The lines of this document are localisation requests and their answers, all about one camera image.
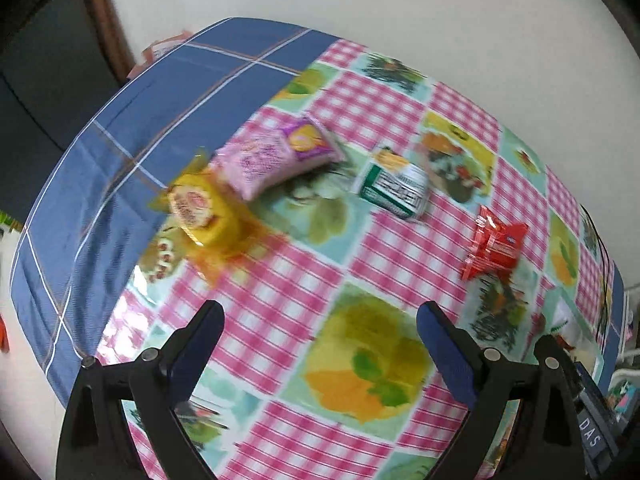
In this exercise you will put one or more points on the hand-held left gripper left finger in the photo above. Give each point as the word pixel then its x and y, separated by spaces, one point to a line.
pixel 195 350

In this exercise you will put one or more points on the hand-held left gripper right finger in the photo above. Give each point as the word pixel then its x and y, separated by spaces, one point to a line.
pixel 450 355

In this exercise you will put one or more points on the colourful box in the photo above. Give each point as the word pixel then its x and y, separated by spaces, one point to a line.
pixel 625 394

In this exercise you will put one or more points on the red snack packet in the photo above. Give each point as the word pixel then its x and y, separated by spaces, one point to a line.
pixel 492 245

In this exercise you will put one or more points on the yellow wrapped snack pack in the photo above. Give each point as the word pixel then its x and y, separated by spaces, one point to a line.
pixel 200 210

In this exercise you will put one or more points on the pink checked fruit-print tablecloth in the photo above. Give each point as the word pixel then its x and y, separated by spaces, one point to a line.
pixel 320 260

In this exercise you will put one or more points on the green and silver snack packet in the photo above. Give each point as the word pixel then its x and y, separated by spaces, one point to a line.
pixel 395 190

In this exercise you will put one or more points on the small red object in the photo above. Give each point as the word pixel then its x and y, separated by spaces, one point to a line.
pixel 2 332

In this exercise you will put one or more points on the pink snack packet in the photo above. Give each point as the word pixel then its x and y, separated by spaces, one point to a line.
pixel 265 160

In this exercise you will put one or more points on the green striped object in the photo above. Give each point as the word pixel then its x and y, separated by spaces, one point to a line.
pixel 10 221

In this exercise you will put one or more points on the blue plaid cloth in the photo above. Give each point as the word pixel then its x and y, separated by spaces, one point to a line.
pixel 150 110

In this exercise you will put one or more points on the pink orange packaging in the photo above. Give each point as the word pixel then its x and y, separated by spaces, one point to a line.
pixel 160 47

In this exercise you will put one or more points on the dark cabinet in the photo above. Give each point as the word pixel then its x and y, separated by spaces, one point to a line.
pixel 45 85

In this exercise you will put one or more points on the brown wooden frame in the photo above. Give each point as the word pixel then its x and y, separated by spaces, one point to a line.
pixel 112 25

